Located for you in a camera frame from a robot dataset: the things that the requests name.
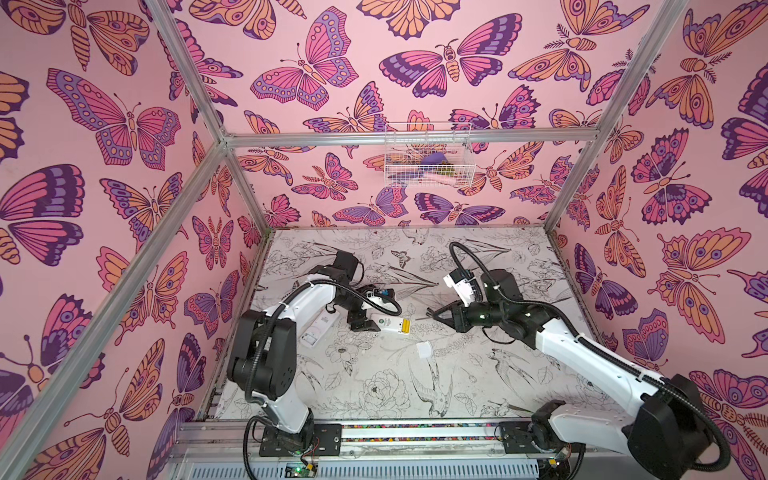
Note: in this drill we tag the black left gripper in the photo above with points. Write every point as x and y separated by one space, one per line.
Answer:
359 321

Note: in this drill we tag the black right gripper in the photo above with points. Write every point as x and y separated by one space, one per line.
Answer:
456 316

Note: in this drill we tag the long white remote control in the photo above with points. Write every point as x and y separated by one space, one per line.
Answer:
317 329

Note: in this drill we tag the white battery cover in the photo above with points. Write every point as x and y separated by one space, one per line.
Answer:
424 350

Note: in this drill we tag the small white remote control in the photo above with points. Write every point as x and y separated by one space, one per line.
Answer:
390 324

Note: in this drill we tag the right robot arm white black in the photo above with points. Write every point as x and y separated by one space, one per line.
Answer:
662 425

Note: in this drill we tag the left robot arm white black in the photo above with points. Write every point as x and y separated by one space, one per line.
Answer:
263 361

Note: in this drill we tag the purple item in basket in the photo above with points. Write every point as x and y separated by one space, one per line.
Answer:
434 160

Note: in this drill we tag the green circuit board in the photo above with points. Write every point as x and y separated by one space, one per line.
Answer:
300 470

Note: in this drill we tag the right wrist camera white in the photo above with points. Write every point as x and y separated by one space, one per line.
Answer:
465 286

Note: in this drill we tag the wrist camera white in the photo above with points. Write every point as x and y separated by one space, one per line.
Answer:
387 294
465 286

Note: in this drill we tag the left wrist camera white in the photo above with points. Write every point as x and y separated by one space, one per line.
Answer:
387 294

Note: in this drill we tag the white wire basket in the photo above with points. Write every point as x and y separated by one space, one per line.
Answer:
404 150

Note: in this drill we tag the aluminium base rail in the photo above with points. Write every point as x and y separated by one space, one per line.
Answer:
394 449

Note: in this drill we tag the aluminium cage frame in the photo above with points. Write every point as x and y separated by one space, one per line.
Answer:
97 262

